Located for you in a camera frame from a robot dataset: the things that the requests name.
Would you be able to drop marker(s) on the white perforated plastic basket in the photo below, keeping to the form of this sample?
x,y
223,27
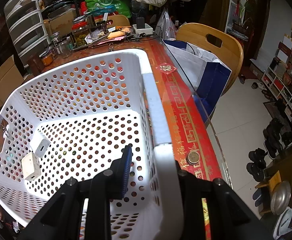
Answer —
x,y
160,120

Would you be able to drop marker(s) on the black plugged charger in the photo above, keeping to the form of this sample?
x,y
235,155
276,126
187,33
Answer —
x,y
141,22

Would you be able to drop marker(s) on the brown mug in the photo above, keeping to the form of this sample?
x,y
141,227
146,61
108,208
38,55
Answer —
x,y
35,63

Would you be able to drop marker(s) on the small wooden stool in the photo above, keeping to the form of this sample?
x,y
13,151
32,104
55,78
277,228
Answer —
x,y
270,180

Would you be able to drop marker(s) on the wooden chair backrest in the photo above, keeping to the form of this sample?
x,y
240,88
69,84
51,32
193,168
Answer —
x,y
117,20

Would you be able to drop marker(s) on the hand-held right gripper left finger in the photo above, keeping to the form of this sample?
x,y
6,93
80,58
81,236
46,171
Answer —
x,y
127,170

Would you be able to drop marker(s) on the white slippers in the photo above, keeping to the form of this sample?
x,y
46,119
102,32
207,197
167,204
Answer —
x,y
260,86

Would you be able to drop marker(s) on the clear plastic bag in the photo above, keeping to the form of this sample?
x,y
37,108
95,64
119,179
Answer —
x,y
167,25

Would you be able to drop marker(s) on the printed cardboard box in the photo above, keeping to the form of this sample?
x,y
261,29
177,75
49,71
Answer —
x,y
62,21

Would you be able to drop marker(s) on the brass coin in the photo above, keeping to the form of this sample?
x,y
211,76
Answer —
x,y
193,157

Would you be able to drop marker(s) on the empty glass jar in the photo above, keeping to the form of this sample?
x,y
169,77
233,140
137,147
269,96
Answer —
x,y
64,48

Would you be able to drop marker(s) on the yellow cloth roll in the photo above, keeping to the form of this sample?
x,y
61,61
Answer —
x,y
117,33

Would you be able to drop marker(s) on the pair of black shoes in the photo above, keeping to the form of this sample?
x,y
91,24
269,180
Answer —
x,y
257,162

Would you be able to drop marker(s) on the white plastic drawer tower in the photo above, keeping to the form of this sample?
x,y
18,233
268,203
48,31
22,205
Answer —
x,y
26,22

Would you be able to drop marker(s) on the small white charger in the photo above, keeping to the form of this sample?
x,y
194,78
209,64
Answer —
x,y
42,148

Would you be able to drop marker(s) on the green shopping bag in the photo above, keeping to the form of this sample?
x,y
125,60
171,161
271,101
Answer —
x,y
108,1

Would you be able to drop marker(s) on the white cube shelf unit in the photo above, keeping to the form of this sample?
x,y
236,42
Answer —
x,y
283,87

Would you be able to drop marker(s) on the red lid pickle jar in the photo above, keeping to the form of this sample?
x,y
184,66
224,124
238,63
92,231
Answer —
x,y
81,33

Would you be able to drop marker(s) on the silver binder clip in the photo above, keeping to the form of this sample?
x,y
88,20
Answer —
x,y
5,129

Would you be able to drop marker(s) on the white power strip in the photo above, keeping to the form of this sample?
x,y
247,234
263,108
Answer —
x,y
142,29

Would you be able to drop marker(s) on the white and blue paper bag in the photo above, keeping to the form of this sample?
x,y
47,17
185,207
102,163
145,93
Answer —
x,y
200,67

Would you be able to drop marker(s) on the small orange jar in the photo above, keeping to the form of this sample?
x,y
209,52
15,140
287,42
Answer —
x,y
47,58

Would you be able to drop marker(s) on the potted plant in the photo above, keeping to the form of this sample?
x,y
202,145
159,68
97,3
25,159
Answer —
x,y
243,17

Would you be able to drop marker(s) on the open brown cardboard box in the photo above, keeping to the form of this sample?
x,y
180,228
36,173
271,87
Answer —
x,y
3,77

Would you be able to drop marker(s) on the steel bowl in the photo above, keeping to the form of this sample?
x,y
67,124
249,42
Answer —
x,y
280,197

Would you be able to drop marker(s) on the large white square charger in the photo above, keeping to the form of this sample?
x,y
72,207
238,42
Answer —
x,y
31,166

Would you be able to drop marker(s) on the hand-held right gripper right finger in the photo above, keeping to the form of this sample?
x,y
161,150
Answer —
x,y
190,180

